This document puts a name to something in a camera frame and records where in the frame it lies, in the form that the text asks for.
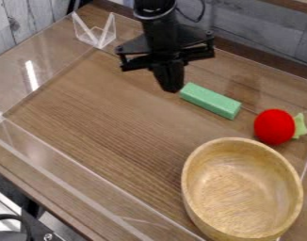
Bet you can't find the clear acrylic corner bracket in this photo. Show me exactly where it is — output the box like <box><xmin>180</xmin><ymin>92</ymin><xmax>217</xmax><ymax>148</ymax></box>
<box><xmin>72</xmin><ymin>12</ymin><xmax>116</xmax><ymax>49</ymax></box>

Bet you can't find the red plush fruit green leaf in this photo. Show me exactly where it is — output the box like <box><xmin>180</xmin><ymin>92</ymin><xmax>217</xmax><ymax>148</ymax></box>
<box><xmin>252</xmin><ymin>109</ymin><xmax>307</xmax><ymax>145</ymax></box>

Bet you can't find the wooden bowl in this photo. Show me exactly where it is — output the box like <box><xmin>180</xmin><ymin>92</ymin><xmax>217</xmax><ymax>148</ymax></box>
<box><xmin>181</xmin><ymin>137</ymin><xmax>302</xmax><ymax>241</ymax></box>

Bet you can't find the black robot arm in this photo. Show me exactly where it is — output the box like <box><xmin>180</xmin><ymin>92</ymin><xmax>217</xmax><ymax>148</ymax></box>
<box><xmin>114</xmin><ymin>0</ymin><xmax>214</xmax><ymax>93</ymax></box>

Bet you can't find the black cable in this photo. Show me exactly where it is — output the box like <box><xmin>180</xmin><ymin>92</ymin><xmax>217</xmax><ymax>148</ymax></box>
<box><xmin>174</xmin><ymin>0</ymin><xmax>206</xmax><ymax>24</ymax></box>

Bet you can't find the clear acrylic tray wall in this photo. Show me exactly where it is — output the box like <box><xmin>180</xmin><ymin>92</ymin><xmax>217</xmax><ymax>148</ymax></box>
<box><xmin>0</xmin><ymin>119</ymin><xmax>204</xmax><ymax>241</ymax></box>

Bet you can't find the black metal stand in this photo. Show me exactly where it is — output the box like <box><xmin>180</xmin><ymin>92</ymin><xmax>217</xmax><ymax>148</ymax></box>
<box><xmin>21</xmin><ymin>209</ymin><xmax>57</xmax><ymax>241</ymax></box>

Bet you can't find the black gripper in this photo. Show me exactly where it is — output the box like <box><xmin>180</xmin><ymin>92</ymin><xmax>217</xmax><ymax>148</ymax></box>
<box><xmin>114</xmin><ymin>13</ymin><xmax>216</xmax><ymax>93</ymax></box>

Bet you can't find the green foam block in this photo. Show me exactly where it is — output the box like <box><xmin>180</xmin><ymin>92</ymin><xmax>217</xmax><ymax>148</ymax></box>
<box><xmin>180</xmin><ymin>83</ymin><xmax>241</xmax><ymax>120</ymax></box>

